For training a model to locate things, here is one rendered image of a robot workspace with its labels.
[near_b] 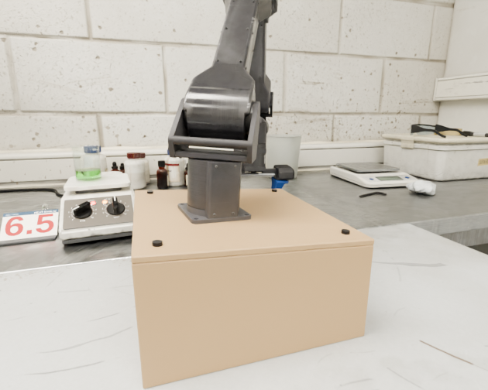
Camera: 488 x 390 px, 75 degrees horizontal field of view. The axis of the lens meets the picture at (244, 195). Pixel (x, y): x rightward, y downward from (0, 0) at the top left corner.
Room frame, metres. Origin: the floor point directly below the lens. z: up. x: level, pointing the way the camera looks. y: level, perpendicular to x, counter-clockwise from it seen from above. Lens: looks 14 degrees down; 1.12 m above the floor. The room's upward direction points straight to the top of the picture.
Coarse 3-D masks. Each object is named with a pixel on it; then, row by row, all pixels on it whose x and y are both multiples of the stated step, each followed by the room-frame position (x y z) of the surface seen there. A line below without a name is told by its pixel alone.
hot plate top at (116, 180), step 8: (72, 176) 0.69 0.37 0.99; (104, 176) 0.69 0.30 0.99; (112, 176) 0.69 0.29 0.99; (120, 176) 0.69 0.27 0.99; (128, 176) 0.69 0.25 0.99; (72, 184) 0.60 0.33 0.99; (80, 184) 0.60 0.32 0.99; (88, 184) 0.60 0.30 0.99; (96, 184) 0.60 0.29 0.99; (104, 184) 0.61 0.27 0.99; (112, 184) 0.61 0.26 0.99; (120, 184) 0.62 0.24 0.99; (128, 184) 0.62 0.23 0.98
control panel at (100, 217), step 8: (64, 200) 0.57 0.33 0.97; (72, 200) 0.57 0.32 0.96; (80, 200) 0.57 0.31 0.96; (88, 200) 0.58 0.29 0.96; (96, 200) 0.58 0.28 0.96; (120, 200) 0.59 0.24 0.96; (128, 200) 0.60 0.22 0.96; (64, 208) 0.55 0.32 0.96; (72, 208) 0.56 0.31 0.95; (96, 208) 0.57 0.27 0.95; (104, 208) 0.57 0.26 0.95; (128, 208) 0.58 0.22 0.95; (64, 216) 0.54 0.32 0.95; (72, 216) 0.54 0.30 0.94; (96, 216) 0.55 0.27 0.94; (104, 216) 0.55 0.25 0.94; (112, 216) 0.56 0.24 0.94; (120, 216) 0.56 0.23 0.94; (128, 216) 0.56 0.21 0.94; (64, 224) 0.52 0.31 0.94; (72, 224) 0.52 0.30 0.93; (80, 224) 0.53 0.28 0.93; (88, 224) 0.53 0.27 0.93; (96, 224) 0.53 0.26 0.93; (104, 224) 0.54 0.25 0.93
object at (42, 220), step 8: (16, 216) 0.57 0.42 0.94; (24, 216) 0.57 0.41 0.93; (32, 216) 0.57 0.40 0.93; (40, 216) 0.58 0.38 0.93; (48, 216) 0.58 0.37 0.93; (56, 216) 0.58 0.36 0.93; (8, 224) 0.55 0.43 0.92; (16, 224) 0.55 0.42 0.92; (24, 224) 0.56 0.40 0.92; (32, 224) 0.56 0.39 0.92; (40, 224) 0.56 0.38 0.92; (48, 224) 0.57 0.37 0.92; (8, 232) 0.54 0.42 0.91; (16, 232) 0.54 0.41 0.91; (24, 232) 0.55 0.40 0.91; (32, 232) 0.55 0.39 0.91; (40, 232) 0.55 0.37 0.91; (48, 232) 0.55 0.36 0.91
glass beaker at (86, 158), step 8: (88, 144) 0.67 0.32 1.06; (96, 144) 0.67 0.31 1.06; (72, 152) 0.63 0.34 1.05; (80, 152) 0.62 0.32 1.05; (88, 152) 0.63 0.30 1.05; (96, 152) 0.64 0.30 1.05; (80, 160) 0.62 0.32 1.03; (88, 160) 0.63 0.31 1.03; (96, 160) 0.64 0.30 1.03; (80, 168) 0.62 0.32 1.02; (88, 168) 0.63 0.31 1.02; (96, 168) 0.64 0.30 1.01; (80, 176) 0.62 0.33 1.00; (88, 176) 0.63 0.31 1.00; (96, 176) 0.64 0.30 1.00
